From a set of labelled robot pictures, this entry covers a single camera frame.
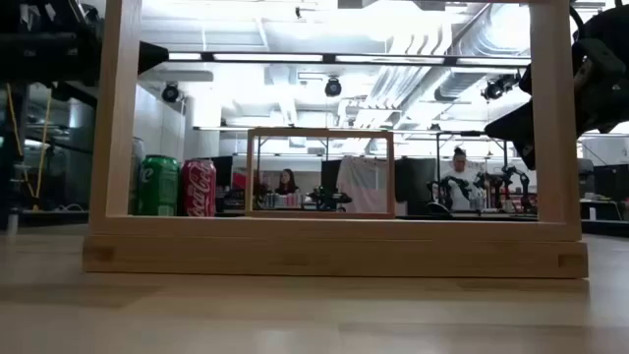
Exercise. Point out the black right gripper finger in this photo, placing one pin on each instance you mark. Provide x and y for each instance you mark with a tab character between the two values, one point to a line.
518	125

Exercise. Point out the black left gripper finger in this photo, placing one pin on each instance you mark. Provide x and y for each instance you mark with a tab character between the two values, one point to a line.
152	56

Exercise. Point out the green soda can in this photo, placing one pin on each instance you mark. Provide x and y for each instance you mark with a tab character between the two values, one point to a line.
159	189

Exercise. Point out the wooden slatted shelf rack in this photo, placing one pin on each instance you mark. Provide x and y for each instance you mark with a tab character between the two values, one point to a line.
334	246

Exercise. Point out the black background robot arm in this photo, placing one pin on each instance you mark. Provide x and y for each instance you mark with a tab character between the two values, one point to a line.
513	179
329	197
449	189

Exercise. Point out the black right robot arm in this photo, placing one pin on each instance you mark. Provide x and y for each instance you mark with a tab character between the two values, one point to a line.
614	19

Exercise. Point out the round black ceiling lamp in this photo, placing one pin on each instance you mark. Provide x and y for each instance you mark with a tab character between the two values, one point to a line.
333	87
170	92

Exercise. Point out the black ceiling lamp cluster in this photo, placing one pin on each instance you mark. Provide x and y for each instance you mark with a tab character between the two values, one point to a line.
494	90

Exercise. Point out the standing person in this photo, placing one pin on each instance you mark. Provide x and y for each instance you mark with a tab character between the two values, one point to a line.
459	179

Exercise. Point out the black monitor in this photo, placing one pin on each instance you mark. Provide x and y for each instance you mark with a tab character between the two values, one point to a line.
330	173
223	171
611	183

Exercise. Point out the black cloth panel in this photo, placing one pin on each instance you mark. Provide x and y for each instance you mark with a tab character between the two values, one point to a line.
415	182

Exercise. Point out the red Coca-Cola can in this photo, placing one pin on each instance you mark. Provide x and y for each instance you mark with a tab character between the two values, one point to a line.
199	189

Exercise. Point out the red panel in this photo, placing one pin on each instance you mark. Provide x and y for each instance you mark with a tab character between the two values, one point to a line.
239	179

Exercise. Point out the seated person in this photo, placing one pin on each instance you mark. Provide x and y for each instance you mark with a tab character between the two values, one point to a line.
287	184

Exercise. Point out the silver ventilation duct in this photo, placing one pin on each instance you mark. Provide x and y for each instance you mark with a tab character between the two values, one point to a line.
457	84

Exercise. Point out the long ceiling light rail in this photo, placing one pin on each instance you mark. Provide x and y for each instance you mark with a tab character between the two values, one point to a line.
270	57

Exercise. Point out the black aluminium table frame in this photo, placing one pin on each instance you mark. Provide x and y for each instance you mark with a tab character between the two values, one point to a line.
54	218

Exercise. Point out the grey metal post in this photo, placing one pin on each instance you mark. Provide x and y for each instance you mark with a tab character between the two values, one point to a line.
12	221

